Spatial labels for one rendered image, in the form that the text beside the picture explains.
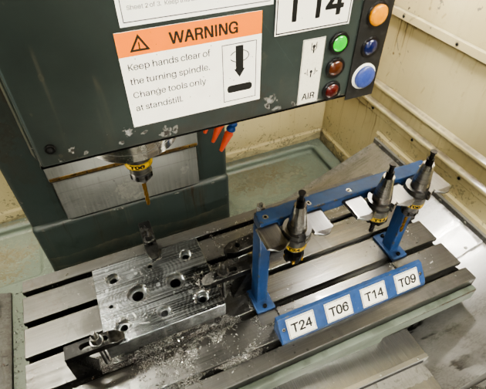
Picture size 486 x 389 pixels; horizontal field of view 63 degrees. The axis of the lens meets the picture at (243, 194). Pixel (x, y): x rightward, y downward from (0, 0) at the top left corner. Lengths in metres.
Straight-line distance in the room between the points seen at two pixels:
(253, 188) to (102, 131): 1.45
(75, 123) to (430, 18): 1.23
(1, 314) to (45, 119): 1.23
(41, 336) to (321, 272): 0.77
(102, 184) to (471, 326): 1.20
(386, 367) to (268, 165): 1.11
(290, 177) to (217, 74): 1.51
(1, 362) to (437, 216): 1.51
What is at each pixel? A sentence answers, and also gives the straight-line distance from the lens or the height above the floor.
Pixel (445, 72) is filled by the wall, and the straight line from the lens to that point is 1.47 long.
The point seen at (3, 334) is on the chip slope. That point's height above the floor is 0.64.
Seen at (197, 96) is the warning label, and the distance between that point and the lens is 0.47.
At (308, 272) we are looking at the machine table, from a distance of 1.20.
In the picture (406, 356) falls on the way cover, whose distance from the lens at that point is 1.33.
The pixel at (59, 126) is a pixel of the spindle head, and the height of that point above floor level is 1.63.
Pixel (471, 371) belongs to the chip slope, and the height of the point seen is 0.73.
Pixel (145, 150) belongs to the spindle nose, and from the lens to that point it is 0.65.
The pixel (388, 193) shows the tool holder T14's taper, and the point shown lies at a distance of 0.94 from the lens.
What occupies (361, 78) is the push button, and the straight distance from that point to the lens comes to 0.57.
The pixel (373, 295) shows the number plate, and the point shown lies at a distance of 1.15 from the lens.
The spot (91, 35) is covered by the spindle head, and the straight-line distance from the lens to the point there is 0.42.
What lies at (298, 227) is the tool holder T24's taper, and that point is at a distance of 0.84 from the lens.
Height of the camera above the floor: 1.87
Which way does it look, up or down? 44 degrees down
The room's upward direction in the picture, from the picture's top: straight up
